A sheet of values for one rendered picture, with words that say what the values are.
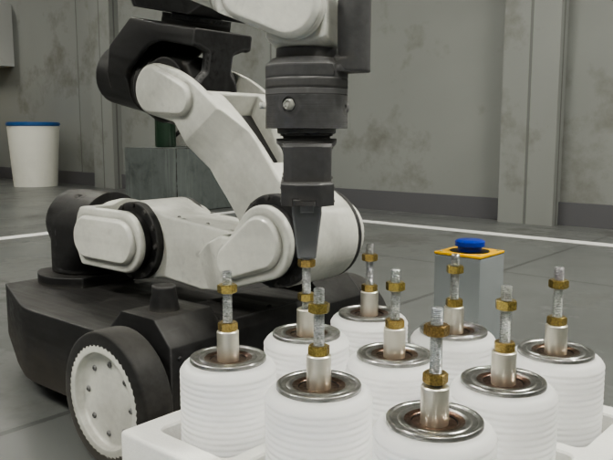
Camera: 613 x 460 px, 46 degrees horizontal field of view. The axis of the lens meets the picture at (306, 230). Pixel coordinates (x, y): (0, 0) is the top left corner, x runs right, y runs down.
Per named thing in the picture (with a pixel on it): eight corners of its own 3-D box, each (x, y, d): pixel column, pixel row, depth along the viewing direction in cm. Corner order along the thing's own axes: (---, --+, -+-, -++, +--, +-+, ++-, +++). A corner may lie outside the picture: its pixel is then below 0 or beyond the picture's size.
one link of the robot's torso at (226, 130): (266, 310, 106) (120, 105, 124) (339, 291, 119) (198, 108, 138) (319, 241, 98) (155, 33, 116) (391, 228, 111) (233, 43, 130)
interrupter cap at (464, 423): (391, 403, 60) (391, 395, 60) (483, 412, 58) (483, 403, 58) (379, 441, 53) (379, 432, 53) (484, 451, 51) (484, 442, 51)
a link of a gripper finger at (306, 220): (292, 257, 78) (291, 201, 77) (321, 257, 78) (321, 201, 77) (292, 260, 77) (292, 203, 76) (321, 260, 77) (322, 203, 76)
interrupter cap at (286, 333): (351, 342, 78) (351, 336, 78) (287, 350, 75) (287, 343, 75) (323, 325, 85) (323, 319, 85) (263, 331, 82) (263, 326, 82)
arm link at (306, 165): (353, 207, 72) (354, 86, 70) (257, 207, 71) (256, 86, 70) (344, 195, 84) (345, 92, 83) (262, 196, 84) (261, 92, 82)
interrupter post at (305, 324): (320, 339, 79) (320, 309, 79) (300, 340, 78) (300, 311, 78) (312, 333, 81) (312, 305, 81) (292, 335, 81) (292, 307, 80)
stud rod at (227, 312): (221, 345, 71) (220, 270, 70) (230, 343, 72) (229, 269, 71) (225, 348, 70) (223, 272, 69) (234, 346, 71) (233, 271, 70)
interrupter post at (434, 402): (420, 418, 57) (420, 378, 57) (450, 421, 57) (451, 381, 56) (417, 430, 55) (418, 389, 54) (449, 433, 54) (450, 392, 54)
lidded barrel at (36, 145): (72, 185, 650) (69, 121, 642) (25, 188, 615) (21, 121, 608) (46, 182, 680) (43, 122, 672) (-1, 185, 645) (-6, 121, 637)
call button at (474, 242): (449, 254, 98) (449, 239, 97) (463, 250, 101) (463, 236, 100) (475, 257, 95) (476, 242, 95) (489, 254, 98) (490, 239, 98)
